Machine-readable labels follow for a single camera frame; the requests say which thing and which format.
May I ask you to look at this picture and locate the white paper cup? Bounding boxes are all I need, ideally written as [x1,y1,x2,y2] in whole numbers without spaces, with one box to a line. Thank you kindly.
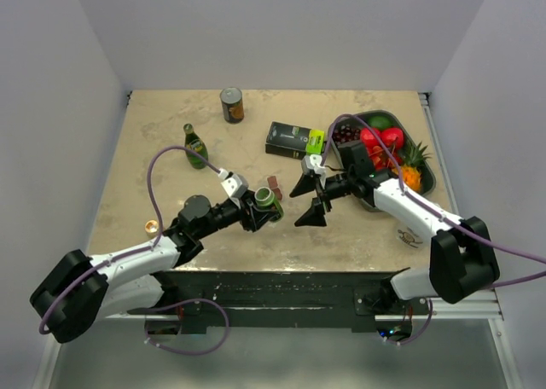
[396,223,423,249]

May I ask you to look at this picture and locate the orange black tin can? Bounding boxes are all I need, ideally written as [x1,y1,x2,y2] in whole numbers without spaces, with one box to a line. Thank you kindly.
[219,87,244,124]

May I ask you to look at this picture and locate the green glass bottle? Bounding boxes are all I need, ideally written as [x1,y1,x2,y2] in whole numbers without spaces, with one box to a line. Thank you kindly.
[183,123,208,169]

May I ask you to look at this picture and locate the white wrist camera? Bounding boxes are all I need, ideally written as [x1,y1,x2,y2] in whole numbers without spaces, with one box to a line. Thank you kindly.
[218,168,248,204]
[301,154,326,177]

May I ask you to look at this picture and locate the black green carton box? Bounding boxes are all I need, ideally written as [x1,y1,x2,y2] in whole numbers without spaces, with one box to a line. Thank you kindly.
[264,121,327,160]

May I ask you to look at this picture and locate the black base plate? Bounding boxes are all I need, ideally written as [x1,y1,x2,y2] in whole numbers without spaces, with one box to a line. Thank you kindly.
[131,270,428,334]

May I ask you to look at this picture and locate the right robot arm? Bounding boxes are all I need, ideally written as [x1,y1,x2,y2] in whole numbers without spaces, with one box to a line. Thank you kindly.
[290,142,500,315]

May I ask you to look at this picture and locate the dark red grapes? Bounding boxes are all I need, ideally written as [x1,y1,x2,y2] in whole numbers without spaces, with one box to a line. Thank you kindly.
[332,125,360,146]

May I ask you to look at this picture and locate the aluminium frame rail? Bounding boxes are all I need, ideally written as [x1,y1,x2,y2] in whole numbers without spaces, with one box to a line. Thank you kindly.
[418,93,523,388]

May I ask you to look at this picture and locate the green pill bottle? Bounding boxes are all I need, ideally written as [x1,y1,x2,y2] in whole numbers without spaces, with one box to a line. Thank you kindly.
[254,187,284,223]

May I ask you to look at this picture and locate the green lime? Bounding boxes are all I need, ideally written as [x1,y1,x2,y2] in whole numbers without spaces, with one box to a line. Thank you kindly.
[367,114,392,131]

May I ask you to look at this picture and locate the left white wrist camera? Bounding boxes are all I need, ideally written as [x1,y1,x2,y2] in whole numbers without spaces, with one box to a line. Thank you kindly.
[218,168,248,204]

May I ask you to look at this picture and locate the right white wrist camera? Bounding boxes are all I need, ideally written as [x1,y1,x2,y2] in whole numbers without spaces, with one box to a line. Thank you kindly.
[301,154,326,177]

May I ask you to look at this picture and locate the purple cable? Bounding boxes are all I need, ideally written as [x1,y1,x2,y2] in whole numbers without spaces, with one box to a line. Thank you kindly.
[320,113,546,347]
[38,146,231,356]

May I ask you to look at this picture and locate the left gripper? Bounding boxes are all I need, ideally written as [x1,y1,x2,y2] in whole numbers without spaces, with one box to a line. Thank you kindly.
[195,189,278,240]

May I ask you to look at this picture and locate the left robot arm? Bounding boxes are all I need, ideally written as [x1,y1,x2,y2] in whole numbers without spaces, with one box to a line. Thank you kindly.
[30,190,283,343]

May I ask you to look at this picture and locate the small orange cap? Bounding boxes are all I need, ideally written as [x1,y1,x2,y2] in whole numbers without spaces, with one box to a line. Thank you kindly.
[144,220,160,236]

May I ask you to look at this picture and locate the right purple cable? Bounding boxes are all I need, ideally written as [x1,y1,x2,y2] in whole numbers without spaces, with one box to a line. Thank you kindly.
[320,113,546,347]

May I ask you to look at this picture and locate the red weekly pill organizer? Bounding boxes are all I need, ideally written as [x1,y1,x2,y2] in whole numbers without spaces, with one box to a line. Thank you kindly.
[267,176,283,201]

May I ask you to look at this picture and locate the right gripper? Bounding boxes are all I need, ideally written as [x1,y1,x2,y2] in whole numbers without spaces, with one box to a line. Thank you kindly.
[289,171,355,228]

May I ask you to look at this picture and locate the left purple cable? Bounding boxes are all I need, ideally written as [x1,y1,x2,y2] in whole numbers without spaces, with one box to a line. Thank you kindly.
[38,146,231,356]

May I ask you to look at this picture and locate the peach red fruit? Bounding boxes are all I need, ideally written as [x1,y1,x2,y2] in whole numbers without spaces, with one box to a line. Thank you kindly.
[367,146,403,171]

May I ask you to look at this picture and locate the red apple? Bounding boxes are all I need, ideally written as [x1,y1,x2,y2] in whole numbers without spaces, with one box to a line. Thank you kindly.
[380,127,405,149]
[360,127,380,148]

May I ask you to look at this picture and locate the right red apple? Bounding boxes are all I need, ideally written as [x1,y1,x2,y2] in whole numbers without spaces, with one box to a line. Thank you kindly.
[380,127,405,149]

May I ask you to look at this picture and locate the left red apple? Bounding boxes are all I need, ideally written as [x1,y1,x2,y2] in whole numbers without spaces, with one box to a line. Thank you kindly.
[360,127,380,148]

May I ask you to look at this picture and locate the small pineapple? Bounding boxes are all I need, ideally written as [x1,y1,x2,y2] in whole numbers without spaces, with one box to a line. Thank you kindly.
[389,142,431,193]

